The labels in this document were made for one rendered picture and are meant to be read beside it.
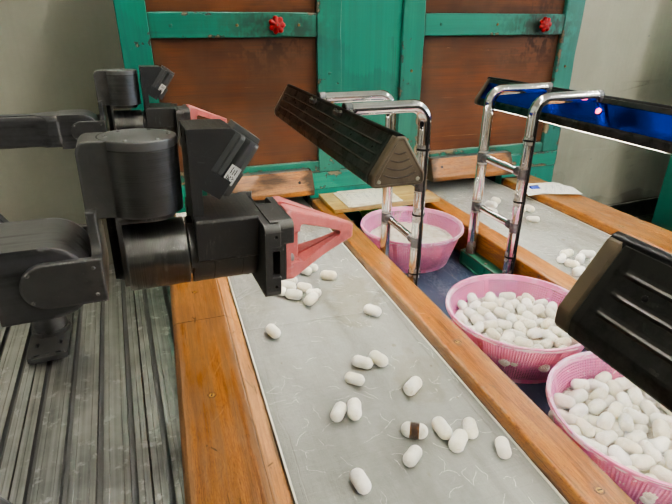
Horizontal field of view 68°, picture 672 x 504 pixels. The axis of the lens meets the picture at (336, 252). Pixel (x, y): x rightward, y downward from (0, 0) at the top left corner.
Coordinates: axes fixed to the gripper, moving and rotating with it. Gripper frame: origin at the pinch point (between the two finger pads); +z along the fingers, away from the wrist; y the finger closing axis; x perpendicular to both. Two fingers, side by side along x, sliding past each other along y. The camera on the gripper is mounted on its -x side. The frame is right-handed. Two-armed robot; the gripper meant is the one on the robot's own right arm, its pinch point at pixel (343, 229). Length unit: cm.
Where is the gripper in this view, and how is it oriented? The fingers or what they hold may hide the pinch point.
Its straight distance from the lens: 47.9
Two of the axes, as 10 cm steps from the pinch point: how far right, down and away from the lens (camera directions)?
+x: -0.3, 9.1, 4.1
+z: 9.2, -1.3, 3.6
